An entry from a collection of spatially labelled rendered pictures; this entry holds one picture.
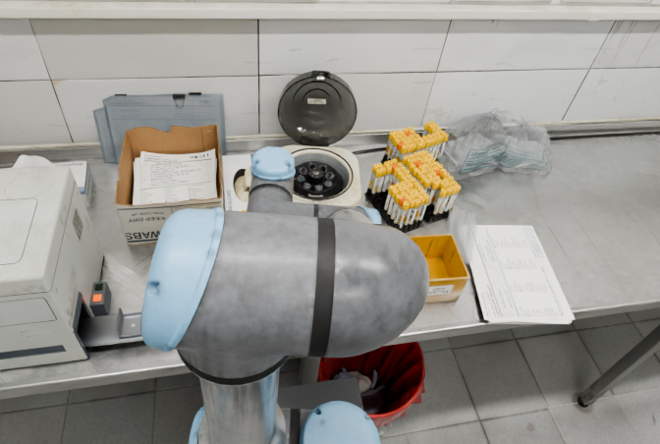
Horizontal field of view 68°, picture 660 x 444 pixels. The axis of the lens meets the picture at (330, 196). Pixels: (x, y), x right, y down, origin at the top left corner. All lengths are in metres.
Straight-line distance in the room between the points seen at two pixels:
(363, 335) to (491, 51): 1.26
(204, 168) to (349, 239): 1.04
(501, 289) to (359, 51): 0.73
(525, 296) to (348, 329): 0.98
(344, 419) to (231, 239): 0.44
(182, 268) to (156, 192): 0.98
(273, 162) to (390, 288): 0.48
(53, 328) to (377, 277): 0.79
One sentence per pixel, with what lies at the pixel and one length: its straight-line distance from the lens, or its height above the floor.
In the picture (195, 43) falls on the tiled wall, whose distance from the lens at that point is 1.34.
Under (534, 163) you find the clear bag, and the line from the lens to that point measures 1.67.
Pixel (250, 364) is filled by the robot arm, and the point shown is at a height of 1.49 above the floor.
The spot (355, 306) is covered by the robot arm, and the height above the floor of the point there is 1.57.
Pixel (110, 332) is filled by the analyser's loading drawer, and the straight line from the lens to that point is 1.15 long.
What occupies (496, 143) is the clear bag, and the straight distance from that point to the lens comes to 1.59.
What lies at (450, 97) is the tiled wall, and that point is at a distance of 1.60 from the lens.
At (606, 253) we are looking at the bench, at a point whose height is 0.87.
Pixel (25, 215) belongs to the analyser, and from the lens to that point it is 1.04.
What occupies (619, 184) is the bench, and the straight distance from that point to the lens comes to 1.83.
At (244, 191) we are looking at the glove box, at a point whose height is 0.93.
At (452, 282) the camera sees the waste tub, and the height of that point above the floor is 0.96.
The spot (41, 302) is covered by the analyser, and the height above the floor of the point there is 1.10.
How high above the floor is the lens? 1.88
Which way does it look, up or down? 45 degrees down
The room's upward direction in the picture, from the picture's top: 8 degrees clockwise
